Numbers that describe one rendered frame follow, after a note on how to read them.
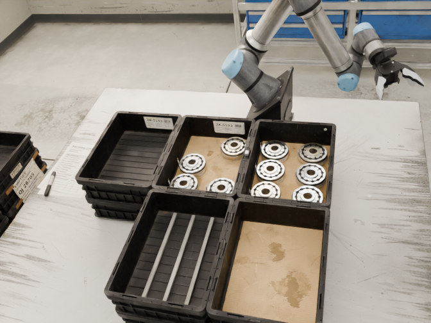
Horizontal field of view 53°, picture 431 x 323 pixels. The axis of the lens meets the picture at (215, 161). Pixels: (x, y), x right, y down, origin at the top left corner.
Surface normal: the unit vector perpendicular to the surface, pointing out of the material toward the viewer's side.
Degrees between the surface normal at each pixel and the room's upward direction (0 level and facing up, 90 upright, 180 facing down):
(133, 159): 0
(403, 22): 90
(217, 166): 0
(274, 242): 0
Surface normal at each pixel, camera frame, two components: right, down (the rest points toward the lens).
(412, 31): -0.24, 0.70
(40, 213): -0.12, -0.70
